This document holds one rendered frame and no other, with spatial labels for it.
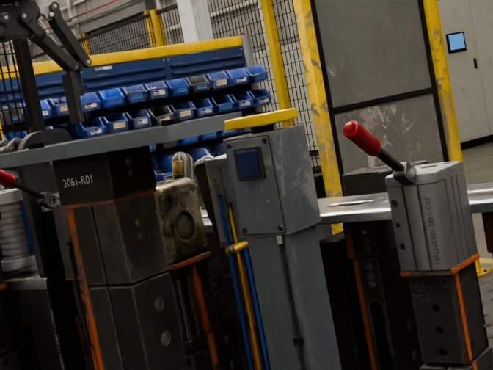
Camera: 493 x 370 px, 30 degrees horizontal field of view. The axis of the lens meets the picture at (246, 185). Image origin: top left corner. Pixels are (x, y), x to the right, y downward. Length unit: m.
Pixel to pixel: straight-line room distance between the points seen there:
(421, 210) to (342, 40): 3.58
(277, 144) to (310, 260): 0.14
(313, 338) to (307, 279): 0.07
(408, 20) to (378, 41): 0.28
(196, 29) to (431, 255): 5.52
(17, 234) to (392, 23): 3.60
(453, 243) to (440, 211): 0.05
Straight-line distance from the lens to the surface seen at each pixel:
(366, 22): 4.77
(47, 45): 1.28
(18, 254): 1.53
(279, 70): 6.16
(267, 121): 0.98
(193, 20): 6.54
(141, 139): 1.05
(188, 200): 1.36
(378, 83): 4.78
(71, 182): 1.18
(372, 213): 1.25
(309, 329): 1.02
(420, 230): 1.09
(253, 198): 1.00
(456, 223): 1.11
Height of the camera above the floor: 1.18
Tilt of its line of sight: 5 degrees down
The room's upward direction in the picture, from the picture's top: 10 degrees counter-clockwise
